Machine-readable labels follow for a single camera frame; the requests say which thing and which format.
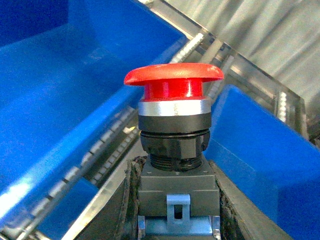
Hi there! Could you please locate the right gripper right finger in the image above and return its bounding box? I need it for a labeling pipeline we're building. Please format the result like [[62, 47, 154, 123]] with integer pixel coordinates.
[[208, 160, 292, 240]]

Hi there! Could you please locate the red mushroom push button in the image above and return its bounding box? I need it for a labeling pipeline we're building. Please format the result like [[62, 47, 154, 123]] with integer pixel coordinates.
[[124, 63, 224, 240]]

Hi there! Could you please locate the large blue bin right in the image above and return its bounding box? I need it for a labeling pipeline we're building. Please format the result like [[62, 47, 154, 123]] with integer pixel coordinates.
[[204, 85, 320, 240]]

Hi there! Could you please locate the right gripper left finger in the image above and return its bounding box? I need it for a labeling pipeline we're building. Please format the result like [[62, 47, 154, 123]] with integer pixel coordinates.
[[69, 156, 147, 240]]

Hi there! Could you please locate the large blue bin left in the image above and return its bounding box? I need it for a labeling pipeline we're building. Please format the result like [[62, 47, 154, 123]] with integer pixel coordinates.
[[0, 0, 187, 225]]

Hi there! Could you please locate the large blue bin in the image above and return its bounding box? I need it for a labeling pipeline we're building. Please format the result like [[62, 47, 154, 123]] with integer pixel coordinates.
[[0, 0, 187, 225], [204, 85, 320, 240]]

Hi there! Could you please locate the left roller track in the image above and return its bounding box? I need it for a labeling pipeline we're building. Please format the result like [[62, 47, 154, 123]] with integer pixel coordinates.
[[0, 25, 205, 240]]

